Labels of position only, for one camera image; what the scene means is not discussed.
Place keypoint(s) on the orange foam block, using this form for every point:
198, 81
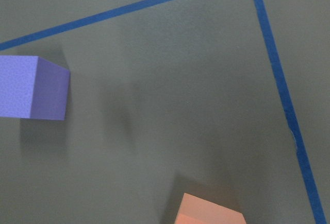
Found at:
197, 210

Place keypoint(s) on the purple foam block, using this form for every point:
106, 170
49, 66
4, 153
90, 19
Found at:
32, 87

